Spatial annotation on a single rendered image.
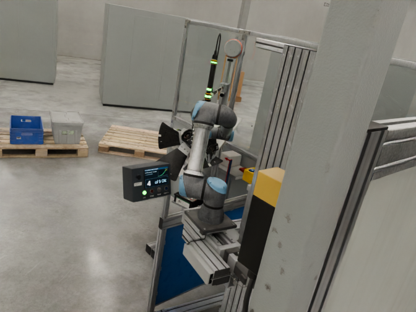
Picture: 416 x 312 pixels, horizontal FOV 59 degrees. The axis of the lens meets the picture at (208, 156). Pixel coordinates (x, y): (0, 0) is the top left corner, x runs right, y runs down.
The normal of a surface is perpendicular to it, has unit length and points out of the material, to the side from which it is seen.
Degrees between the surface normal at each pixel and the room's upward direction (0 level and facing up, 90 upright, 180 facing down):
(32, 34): 90
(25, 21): 90
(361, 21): 90
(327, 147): 90
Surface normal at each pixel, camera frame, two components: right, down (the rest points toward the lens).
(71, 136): 0.40, 0.47
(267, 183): -0.74, 0.11
